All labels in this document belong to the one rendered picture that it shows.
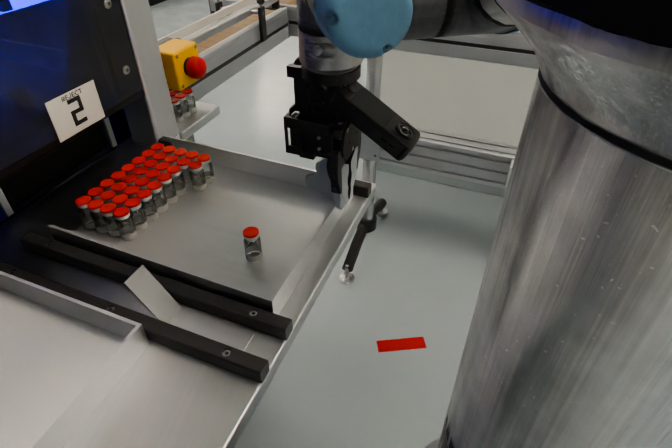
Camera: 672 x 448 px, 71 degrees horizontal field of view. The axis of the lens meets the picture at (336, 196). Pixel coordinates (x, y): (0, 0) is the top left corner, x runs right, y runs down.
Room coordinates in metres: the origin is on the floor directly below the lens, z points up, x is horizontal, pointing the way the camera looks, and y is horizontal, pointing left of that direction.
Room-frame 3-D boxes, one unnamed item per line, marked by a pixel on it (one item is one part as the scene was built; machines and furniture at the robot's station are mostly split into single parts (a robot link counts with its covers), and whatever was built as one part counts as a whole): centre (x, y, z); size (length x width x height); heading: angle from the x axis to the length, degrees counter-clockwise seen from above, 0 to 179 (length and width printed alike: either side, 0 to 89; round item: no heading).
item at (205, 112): (0.88, 0.34, 0.87); 0.14 x 0.13 x 0.02; 68
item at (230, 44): (1.17, 0.33, 0.92); 0.69 x 0.16 x 0.16; 158
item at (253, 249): (0.45, 0.11, 0.90); 0.02 x 0.02 x 0.04
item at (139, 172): (0.58, 0.30, 0.90); 0.18 x 0.02 x 0.05; 158
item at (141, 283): (0.34, 0.16, 0.91); 0.14 x 0.03 x 0.06; 69
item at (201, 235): (0.53, 0.18, 0.90); 0.34 x 0.26 x 0.04; 68
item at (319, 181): (0.52, 0.01, 0.95); 0.06 x 0.03 x 0.09; 68
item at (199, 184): (0.61, 0.22, 0.90); 0.02 x 0.02 x 0.05
